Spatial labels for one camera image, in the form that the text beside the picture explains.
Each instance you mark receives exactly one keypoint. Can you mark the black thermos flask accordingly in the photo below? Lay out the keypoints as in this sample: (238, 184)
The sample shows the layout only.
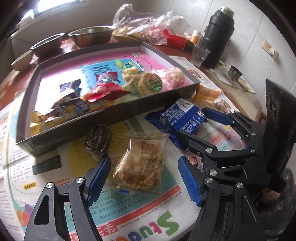
(217, 35)

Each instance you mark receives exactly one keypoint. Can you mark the clear plastic bag with food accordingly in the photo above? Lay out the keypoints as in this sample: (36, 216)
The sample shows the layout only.
(149, 28)

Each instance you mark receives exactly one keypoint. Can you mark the green mung bean cake packet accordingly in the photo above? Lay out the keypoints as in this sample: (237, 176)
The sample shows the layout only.
(130, 74)

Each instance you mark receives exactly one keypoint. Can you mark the small white ceramic bowl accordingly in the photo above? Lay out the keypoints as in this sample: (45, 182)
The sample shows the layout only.
(22, 62)

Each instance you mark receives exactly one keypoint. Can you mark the small dark wrapped candy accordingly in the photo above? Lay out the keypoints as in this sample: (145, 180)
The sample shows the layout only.
(98, 141)

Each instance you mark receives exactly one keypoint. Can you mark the orange long wafer packet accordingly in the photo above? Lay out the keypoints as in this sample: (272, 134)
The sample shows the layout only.
(205, 93)

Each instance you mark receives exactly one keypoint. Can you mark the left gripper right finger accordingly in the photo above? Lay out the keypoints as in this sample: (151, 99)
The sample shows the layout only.
(193, 180)

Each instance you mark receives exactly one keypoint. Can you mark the window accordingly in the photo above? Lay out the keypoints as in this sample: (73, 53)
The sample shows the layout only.
(47, 5)

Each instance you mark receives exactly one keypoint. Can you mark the crumpled white paper napkin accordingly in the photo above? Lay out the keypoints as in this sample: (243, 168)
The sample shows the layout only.
(222, 71)

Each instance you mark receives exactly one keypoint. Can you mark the clear plastic cup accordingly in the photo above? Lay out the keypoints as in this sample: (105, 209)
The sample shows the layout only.
(199, 54)

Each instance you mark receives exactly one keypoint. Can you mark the large steel bowl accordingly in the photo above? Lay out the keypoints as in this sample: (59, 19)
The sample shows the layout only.
(91, 36)

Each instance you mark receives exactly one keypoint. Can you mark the clear crispy rice cake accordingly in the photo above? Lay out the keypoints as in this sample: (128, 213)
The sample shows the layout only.
(140, 167)

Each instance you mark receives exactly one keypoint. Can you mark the orange pill bottle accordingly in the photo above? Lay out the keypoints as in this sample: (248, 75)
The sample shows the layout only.
(195, 37)

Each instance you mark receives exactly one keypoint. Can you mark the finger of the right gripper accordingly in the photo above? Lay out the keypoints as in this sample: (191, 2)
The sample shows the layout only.
(197, 146)
(240, 123)

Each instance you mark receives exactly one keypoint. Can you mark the blue cookie packet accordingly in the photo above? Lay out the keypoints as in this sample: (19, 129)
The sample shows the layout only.
(180, 116)

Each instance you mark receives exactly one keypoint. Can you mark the dark chocolate bar packet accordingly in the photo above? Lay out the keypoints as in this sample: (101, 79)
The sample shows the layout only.
(69, 92)

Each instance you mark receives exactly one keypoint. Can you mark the yellow cartoon snack packet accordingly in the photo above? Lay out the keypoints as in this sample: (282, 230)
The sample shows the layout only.
(42, 122)

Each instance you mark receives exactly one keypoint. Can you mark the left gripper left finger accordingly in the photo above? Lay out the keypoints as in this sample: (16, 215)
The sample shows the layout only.
(95, 180)

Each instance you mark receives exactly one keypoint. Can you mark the steel thermos lid cup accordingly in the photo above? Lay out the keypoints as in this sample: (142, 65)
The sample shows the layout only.
(234, 73)

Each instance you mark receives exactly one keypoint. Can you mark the green round cracker packet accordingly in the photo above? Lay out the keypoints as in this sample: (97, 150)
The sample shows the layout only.
(149, 84)

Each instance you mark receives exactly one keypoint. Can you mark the red snack packet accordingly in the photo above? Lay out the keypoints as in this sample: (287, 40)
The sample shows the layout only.
(106, 88)

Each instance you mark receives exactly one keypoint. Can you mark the grey shallow cardboard box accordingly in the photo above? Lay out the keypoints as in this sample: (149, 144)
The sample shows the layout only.
(85, 64)

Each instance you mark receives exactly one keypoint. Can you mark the red tissue box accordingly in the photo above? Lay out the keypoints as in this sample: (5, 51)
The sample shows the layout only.
(175, 40)

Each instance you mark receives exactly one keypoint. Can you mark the pink round pastry in wrapper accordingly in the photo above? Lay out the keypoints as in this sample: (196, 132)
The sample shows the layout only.
(172, 78)

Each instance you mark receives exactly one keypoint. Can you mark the small steel bowl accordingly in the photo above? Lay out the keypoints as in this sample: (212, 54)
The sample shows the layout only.
(48, 46)

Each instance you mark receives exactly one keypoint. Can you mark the white wall socket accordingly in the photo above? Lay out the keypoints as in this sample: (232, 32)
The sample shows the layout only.
(269, 49)

